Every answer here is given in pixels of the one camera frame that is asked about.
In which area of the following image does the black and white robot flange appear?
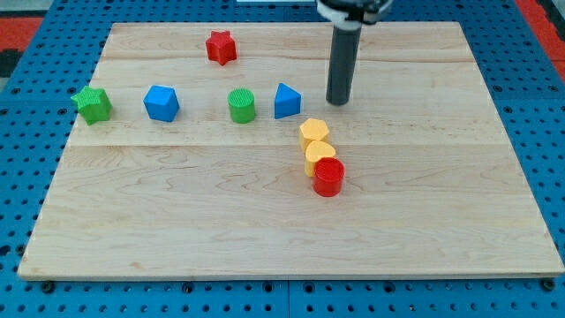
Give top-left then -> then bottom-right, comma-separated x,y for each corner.
316,0 -> 393,30

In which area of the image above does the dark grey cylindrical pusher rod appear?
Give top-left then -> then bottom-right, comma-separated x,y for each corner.
326,26 -> 361,106

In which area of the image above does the blue triangle block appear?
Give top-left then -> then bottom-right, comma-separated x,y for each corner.
274,83 -> 302,119

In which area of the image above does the yellow hexagon block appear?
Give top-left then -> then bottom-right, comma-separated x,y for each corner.
298,118 -> 330,152

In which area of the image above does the yellow heart block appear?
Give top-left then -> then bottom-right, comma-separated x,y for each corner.
305,140 -> 336,177

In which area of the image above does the green cylinder block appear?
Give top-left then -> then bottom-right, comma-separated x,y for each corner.
227,87 -> 255,124

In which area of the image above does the red star block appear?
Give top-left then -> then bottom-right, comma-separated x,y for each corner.
205,30 -> 237,65

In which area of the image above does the red cylinder block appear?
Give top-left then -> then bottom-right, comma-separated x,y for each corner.
313,157 -> 345,197

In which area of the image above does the wooden board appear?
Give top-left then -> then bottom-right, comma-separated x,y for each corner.
19,22 -> 564,282

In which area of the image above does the blue cube block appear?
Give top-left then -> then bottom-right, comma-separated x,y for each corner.
143,85 -> 179,122

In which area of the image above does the green star block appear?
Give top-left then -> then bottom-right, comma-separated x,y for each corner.
71,86 -> 112,125

